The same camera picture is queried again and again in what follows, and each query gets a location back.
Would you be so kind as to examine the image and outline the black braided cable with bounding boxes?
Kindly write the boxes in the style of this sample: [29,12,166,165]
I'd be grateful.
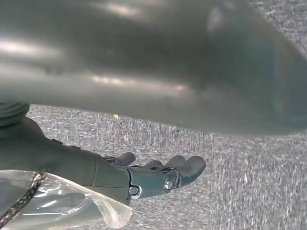
[0,171,46,230]

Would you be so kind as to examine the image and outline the clear plastic cover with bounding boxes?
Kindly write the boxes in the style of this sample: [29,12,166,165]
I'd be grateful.
[0,170,133,230]

